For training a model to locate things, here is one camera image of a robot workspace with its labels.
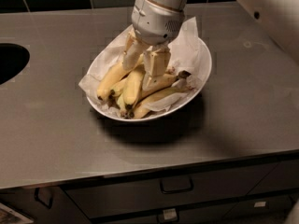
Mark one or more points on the yellow banana with dark stem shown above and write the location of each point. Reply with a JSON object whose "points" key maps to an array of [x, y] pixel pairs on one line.
{"points": [[165, 81]]}

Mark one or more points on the white oval bowl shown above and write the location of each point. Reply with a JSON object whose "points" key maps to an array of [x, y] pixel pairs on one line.
{"points": [[191, 55]]}

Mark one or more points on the short yellow banana bottom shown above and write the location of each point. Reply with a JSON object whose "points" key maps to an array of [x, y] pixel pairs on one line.
{"points": [[121, 106]]}

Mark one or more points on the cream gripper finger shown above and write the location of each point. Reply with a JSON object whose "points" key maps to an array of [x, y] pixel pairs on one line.
{"points": [[133, 48], [155, 64]]}

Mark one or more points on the small yellow banana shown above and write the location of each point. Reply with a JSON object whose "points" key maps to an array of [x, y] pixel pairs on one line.
{"points": [[117, 89]]}

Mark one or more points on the white paper liner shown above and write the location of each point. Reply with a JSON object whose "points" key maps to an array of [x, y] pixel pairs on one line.
{"points": [[117, 93]]}

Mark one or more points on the grey cabinet door left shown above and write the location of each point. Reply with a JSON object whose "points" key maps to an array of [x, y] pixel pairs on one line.
{"points": [[44, 205]]}

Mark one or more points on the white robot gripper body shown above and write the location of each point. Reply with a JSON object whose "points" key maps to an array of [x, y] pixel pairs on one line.
{"points": [[154, 21]]}

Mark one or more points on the lower grey drawer with label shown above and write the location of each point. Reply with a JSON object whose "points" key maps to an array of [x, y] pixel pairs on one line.
{"points": [[176, 215]]}

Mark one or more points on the lower right drawer with label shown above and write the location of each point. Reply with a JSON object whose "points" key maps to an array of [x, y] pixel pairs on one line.
{"points": [[259, 204]]}

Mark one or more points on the dark round sink opening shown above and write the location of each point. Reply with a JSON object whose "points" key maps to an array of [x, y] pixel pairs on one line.
{"points": [[13, 59]]}

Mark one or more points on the grey drawer with handle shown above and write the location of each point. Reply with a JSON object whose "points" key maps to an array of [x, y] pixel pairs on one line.
{"points": [[144, 195]]}

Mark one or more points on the grey drawer right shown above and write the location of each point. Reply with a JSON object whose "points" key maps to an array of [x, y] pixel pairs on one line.
{"points": [[284, 176]]}

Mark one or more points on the long yellow banana left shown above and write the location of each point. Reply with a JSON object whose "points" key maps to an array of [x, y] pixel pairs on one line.
{"points": [[114, 74]]}

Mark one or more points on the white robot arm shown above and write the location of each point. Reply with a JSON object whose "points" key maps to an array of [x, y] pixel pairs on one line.
{"points": [[279, 18]]}

